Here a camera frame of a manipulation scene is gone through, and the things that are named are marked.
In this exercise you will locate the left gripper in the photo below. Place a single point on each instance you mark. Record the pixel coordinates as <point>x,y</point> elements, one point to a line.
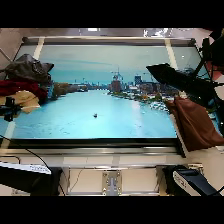
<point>10,110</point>

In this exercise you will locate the silver frame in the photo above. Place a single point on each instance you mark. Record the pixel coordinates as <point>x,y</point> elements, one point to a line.
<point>111,181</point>

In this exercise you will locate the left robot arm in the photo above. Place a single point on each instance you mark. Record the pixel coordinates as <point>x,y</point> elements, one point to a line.
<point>23,180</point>

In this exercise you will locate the brown garment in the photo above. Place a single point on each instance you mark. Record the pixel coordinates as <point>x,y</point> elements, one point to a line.
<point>196,125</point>

